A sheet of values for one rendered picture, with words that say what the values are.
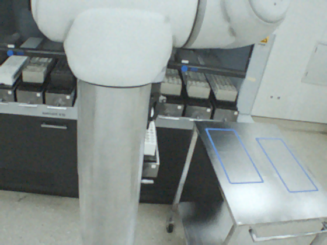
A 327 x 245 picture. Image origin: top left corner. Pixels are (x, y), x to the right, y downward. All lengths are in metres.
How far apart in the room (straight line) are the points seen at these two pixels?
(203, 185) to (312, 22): 1.86
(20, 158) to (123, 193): 1.41
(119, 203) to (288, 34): 2.62
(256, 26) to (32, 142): 1.50
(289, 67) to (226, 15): 2.72
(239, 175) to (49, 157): 1.07
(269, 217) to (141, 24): 0.84
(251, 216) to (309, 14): 2.26
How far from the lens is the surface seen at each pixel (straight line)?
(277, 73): 3.03
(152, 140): 1.12
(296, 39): 2.98
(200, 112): 1.54
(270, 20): 0.36
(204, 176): 1.83
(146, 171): 1.14
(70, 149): 1.68
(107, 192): 0.44
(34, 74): 1.58
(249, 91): 1.66
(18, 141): 1.74
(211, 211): 1.72
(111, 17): 0.33
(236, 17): 0.35
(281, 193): 1.16
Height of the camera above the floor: 1.53
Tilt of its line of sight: 33 degrees down
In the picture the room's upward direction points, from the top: 10 degrees clockwise
